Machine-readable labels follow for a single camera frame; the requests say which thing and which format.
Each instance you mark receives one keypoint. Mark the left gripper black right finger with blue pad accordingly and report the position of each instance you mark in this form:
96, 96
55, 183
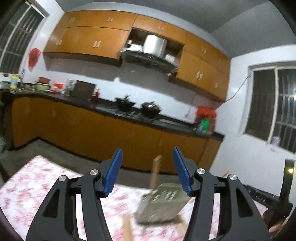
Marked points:
239, 218

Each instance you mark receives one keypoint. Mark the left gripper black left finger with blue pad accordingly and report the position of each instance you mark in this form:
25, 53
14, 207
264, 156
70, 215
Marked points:
56, 217

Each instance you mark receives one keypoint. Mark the brown lower kitchen cabinets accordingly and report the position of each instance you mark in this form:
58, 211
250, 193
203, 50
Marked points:
96, 136

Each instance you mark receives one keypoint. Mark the brown kitchen cabinets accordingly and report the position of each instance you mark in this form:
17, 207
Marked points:
111, 37
96, 136

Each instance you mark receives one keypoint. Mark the brown upper kitchen cabinets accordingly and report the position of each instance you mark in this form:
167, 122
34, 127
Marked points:
111, 37

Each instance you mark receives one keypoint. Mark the person's right hand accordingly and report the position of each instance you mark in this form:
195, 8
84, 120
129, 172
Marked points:
276, 225

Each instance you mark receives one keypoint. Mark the floral red white tablecloth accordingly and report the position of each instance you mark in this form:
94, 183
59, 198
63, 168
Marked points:
24, 192

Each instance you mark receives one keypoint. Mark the green perforated utensil holder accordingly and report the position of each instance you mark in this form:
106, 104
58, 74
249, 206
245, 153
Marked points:
161, 205

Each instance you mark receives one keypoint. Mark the right barred window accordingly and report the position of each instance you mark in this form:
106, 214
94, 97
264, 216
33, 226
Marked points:
270, 106

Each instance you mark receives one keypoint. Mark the barred window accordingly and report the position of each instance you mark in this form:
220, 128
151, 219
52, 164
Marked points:
270, 106
17, 35

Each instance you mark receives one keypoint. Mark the red plastic bag right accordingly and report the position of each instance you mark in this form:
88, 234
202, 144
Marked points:
205, 120

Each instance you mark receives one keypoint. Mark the dark cutting board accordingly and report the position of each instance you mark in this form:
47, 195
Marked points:
83, 90

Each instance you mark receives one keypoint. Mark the red sauce bottle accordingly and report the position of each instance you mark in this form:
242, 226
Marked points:
96, 95

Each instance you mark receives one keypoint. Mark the black wok left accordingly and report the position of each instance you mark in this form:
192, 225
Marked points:
124, 104

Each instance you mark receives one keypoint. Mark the black wok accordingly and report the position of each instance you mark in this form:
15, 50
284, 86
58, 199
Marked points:
124, 104
150, 109

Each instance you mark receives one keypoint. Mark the green bowl with red lid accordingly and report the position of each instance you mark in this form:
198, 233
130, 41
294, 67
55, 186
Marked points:
43, 83

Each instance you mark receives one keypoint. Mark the black wok right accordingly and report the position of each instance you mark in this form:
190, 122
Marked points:
150, 109

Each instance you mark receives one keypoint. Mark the left barred window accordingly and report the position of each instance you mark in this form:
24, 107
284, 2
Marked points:
17, 35

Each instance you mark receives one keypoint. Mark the steel range hood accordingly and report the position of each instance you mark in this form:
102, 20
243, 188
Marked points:
152, 51

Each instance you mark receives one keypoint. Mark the red wall decoration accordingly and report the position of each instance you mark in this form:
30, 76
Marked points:
34, 55

